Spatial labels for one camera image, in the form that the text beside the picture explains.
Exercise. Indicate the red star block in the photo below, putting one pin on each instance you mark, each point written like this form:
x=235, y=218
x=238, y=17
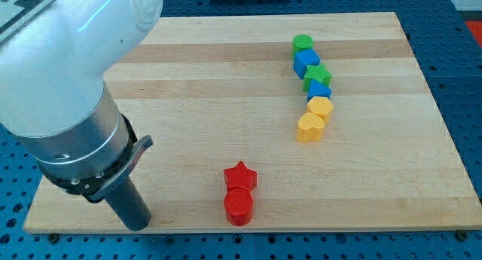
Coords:
x=240, y=176

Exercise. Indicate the yellow heart block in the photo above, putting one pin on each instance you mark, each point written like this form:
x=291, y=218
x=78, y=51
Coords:
x=310, y=128

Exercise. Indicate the blue triangle block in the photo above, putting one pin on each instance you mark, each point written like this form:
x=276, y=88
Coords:
x=318, y=89

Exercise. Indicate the red circle block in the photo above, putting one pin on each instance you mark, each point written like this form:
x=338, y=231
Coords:
x=238, y=205

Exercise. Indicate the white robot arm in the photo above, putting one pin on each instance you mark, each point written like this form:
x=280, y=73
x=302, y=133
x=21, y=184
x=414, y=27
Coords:
x=54, y=100

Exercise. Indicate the green circle block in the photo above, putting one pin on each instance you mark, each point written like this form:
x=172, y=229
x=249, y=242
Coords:
x=301, y=42

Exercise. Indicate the yellow hexagon block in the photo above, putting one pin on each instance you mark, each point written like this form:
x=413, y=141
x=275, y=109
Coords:
x=321, y=106

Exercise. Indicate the green star block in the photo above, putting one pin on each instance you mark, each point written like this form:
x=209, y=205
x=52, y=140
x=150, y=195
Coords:
x=318, y=73

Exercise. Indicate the wooden board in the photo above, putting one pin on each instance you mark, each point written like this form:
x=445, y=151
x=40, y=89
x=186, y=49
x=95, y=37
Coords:
x=214, y=91

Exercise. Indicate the blue cube block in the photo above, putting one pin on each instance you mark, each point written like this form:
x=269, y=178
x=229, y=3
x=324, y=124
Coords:
x=302, y=59

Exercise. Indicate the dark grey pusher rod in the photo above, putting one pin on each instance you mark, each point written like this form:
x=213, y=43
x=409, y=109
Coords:
x=128, y=204

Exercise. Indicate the black white fiducial marker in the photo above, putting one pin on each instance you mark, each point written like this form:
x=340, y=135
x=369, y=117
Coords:
x=16, y=14

